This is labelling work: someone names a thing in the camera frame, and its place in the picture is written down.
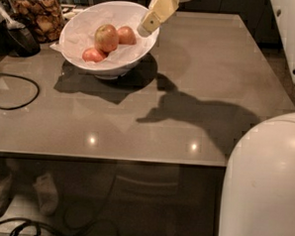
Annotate black floor cables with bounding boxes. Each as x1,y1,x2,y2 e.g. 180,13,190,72
0,214,84,236

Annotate front red apple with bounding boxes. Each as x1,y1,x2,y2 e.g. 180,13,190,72
82,48,106,62

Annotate black appliance with handle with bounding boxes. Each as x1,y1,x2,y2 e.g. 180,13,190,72
0,3,41,58

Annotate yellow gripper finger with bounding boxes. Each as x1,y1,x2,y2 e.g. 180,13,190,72
138,0,179,38

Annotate right red apple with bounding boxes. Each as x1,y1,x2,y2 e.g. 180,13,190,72
117,26,137,45

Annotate white bowl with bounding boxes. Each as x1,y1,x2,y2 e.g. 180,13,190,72
52,1,159,80

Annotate white paper bowl liner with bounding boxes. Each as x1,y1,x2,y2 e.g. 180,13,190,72
51,1,159,76

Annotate glass jar of chips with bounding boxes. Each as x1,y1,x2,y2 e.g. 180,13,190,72
9,0,64,43

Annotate black cable on table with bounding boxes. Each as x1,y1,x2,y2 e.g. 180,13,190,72
0,71,42,112

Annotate red apple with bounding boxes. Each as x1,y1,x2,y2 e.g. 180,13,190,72
82,48,106,62
117,26,137,45

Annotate right white shoe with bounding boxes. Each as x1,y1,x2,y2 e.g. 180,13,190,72
33,173,59,216

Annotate large apple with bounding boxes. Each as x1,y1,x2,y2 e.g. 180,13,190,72
94,24,119,53

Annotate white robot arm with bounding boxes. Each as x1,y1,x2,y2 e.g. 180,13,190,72
215,0,295,236

